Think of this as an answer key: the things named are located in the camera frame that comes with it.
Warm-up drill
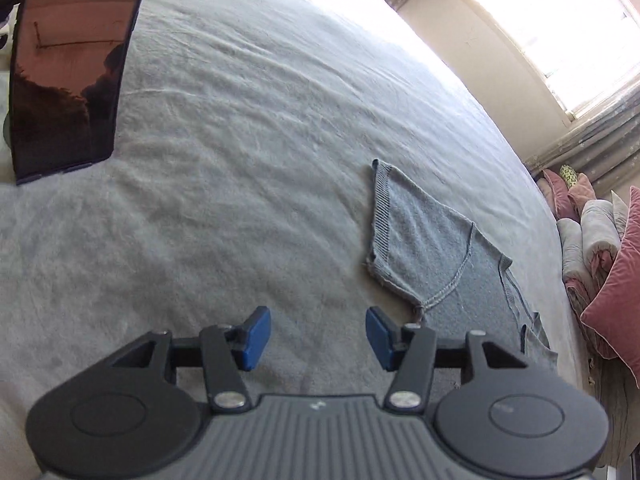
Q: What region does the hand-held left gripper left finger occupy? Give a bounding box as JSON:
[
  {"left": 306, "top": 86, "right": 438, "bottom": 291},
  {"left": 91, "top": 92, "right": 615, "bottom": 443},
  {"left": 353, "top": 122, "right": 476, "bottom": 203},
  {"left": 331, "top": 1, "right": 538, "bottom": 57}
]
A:
[{"left": 111, "top": 306, "right": 272, "bottom": 413}]

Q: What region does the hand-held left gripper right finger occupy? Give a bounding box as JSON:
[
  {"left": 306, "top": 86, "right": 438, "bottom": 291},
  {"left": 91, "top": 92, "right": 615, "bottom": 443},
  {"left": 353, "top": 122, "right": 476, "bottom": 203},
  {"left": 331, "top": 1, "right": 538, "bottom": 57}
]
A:
[{"left": 365, "top": 306, "right": 528, "bottom": 413}]

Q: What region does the grey knit sweater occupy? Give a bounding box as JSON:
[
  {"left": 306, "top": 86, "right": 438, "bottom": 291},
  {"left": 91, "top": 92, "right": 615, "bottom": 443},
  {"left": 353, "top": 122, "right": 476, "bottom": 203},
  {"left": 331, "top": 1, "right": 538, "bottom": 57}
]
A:
[{"left": 364, "top": 159, "right": 560, "bottom": 376}]

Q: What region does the bed with grey sheet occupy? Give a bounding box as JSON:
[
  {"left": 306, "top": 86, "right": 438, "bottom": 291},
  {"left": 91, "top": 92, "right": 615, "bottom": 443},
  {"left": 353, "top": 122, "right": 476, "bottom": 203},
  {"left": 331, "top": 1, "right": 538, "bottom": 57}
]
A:
[{"left": 0, "top": 0, "right": 591, "bottom": 480}]

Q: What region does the folded grey pink quilt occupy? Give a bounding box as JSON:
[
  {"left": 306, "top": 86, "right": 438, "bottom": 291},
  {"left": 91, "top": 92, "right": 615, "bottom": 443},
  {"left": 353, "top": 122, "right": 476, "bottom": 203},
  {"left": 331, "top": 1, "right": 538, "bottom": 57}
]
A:
[{"left": 556, "top": 197, "right": 631, "bottom": 341}]

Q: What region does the small pink pillow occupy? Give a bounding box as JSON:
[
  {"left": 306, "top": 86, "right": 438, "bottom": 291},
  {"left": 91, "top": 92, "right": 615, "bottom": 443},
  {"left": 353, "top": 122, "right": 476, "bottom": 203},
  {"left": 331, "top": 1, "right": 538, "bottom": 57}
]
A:
[
  {"left": 567, "top": 175, "right": 597, "bottom": 213},
  {"left": 542, "top": 169, "right": 571, "bottom": 221}
]

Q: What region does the large pink velvet pillow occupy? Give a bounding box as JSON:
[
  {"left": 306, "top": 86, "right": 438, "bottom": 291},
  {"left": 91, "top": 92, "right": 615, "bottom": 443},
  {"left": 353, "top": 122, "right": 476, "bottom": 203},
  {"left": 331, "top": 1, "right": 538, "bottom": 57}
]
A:
[{"left": 580, "top": 185, "right": 640, "bottom": 361}]

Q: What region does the grey patterned curtain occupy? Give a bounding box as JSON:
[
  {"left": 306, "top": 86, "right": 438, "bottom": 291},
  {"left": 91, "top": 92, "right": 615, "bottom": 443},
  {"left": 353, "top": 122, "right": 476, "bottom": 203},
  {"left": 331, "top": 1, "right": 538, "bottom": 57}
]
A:
[{"left": 522, "top": 77, "right": 640, "bottom": 188}]

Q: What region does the dark glossy screen panel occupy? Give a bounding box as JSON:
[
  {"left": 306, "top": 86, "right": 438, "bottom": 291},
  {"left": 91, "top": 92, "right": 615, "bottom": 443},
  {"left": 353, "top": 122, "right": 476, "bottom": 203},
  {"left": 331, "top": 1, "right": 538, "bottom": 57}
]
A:
[{"left": 9, "top": 0, "right": 157, "bottom": 186}]

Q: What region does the window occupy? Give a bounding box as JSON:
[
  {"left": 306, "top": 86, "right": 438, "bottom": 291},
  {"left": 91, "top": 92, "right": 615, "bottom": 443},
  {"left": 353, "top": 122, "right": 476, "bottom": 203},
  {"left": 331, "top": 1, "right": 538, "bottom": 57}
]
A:
[{"left": 450, "top": 0, "right": 640, "bottom": 121}]

